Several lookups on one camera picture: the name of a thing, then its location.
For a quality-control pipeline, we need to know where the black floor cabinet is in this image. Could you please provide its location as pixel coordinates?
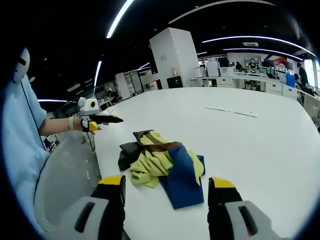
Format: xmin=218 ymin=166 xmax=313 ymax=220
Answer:
xmin=166 ymin=75 xmax=183 ymax=89

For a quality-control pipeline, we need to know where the yellow blue black garment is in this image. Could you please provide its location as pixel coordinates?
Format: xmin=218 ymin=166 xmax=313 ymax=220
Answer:
xmin=117 ymin=129 xmax=206 ymax=210

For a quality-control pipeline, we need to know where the white tall appliance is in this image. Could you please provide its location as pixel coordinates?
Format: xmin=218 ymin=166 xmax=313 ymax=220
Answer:
xmin=205 ymin=59 xmax=221 ymax=78

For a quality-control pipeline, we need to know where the white power strip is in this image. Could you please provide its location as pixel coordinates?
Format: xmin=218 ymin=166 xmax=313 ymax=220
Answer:
xmin=204 ymin=103 xmax=259 ymax=118

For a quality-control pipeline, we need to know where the blue plastic bin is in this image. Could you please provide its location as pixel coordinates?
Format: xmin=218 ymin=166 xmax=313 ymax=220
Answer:
xmin=285 ymin=72 xmax=297 ymax=88

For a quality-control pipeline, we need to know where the white cabinet counter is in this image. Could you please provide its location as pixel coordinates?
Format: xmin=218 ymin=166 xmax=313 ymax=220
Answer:
xmin=190 ymin=71 xmax=320 ymax=101

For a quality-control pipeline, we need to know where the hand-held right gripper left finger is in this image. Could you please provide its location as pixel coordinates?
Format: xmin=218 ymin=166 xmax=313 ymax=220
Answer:
xmin=53 ymin=174 xmax=127 ymax=240

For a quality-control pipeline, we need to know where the white storage box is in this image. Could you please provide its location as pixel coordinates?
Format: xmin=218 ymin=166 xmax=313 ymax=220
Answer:
xmin=218 ymin=66 xmax=235 ymax=77

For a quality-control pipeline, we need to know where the red wall banner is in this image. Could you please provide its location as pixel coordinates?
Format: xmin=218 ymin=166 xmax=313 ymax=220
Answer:
xmin=271 ymin=56 xmax=287 ymax=66

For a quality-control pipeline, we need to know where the white chest-worn device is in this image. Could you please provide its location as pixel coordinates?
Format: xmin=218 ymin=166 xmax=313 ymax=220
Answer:
xmin=12 ymin=47 xmax=31 ymax=85

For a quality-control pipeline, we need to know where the black device cable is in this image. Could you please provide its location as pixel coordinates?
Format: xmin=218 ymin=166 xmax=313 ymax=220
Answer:
xmin=21 ymin=74 xmax=50 ymax=201

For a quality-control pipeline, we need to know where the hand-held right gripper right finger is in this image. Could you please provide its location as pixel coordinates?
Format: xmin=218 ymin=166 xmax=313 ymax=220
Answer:
xmin=207 ymin=176 xmax=291 ymax=240

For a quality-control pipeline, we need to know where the person's left hand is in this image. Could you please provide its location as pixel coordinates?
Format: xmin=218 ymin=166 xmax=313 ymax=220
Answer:
xmin=73 ymin=116 xmax=102 ymax=136

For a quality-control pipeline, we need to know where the white square pillar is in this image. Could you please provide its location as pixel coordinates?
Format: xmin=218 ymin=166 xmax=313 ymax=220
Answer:
xmin=149 ymin=26 xmax=201 ymax=90

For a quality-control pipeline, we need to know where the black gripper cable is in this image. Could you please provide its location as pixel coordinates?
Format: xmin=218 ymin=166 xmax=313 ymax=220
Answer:
xmin=83 ymin=131 xmax=97 ymax=155

